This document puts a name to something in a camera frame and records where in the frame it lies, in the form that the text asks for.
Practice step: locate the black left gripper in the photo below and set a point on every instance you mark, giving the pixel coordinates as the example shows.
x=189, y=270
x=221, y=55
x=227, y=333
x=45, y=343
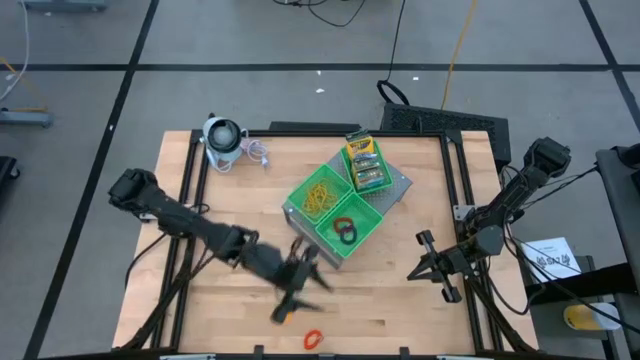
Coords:
x=280, y=270

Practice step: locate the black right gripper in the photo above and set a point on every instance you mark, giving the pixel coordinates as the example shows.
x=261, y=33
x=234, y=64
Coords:
x=455, y=262

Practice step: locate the yellow rubber band pile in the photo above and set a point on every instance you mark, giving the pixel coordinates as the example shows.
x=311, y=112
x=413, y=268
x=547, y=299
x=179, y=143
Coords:
x=320, y=197

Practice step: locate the yellow and green crayon box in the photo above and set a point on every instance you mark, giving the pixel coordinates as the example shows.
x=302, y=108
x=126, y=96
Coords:
x=365, y=161
x=360, y=142
x=370, y=179

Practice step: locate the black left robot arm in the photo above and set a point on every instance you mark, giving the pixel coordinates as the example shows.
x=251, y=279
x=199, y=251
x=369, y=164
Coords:
x=175, y=220

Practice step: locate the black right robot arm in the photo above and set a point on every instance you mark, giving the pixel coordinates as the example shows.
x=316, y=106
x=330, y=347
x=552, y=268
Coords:
x=505, y=210

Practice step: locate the grey perforated metal shelf riser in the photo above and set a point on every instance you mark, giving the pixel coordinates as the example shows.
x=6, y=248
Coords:
x=307, y=237

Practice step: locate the black table clamp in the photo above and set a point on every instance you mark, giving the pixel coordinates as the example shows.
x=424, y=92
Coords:
x=258, y=350
x=404, y=351

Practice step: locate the white printed booklet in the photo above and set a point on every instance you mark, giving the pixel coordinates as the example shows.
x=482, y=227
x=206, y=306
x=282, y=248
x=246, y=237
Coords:
x=550, y=257

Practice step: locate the grey metal table foot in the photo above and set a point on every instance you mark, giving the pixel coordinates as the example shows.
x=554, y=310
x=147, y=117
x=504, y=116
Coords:
x=62, y=5
x=25, y=118

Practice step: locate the black aluminium extrusion frame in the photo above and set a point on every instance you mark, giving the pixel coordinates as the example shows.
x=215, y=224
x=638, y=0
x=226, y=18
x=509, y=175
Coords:
x=400, y=134

